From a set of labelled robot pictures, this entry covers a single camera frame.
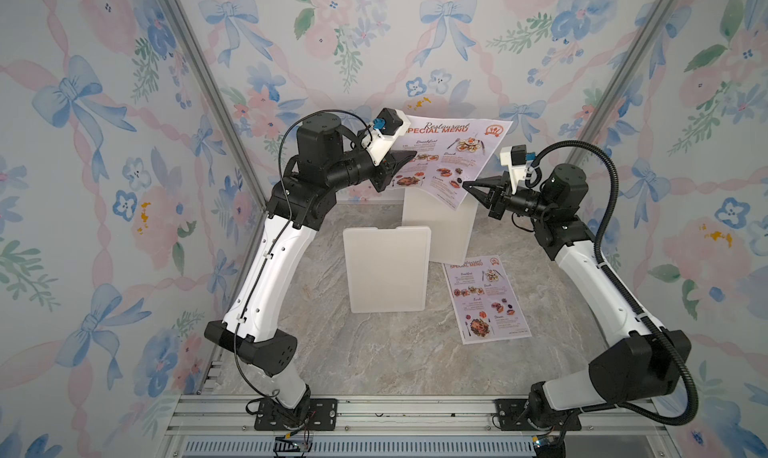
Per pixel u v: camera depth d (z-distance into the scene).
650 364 0.42
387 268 0.82
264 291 0.42
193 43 0.77
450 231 0.93
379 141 0.47
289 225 0.42
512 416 0.74
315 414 0.73
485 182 0.63
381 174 0.51
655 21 0.73
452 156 0.60
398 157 0.52
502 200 0.60
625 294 0.45
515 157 0.57
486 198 0.65
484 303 0.94
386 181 0.53
